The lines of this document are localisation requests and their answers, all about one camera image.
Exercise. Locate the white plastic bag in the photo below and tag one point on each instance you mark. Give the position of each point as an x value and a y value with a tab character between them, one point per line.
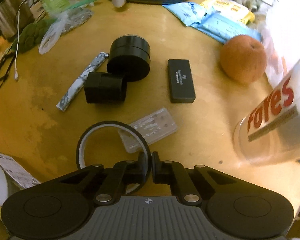
281	39

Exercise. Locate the green label can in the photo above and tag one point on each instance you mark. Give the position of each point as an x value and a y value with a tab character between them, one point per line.
53	7

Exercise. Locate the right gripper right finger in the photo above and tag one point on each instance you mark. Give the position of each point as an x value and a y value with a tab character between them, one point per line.
175	175

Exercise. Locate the black cylinder case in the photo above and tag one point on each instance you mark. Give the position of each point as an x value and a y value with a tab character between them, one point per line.
129	58

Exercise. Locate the green mesh produce bag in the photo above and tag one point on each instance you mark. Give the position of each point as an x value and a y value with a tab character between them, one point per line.
32	35

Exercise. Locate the patterned grey pen stick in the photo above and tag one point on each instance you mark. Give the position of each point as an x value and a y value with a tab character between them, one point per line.
78	84

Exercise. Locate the blue wipes pack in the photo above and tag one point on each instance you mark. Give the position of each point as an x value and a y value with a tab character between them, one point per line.
223	29
188	12

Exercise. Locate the clear plastic case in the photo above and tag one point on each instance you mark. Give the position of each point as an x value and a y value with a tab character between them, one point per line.
153	128

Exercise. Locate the clear plastic bag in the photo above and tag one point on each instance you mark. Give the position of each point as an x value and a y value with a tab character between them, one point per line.
64	23

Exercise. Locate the brown cardboard box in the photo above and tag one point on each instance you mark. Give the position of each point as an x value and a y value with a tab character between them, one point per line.
18	177

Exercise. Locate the steel electric kettle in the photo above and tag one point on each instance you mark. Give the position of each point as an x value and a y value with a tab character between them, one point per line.
15	15

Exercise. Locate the shaker bottle grey lid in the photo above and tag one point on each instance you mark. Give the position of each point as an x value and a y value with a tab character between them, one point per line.
270	133

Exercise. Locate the yellow wipes pack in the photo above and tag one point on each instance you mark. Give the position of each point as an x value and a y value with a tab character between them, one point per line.
230	9

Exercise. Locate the black cube adapter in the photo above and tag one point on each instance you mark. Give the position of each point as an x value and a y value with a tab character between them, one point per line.
105	88

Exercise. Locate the orange-brown apple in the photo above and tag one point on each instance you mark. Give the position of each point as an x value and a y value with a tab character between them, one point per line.
243	59

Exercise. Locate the black tape roll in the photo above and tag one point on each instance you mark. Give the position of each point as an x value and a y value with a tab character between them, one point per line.
101	138

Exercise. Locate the black rectangular case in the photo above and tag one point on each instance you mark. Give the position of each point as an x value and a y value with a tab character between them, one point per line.
180	81

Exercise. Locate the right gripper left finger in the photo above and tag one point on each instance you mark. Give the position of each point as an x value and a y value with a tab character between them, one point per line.
119	177

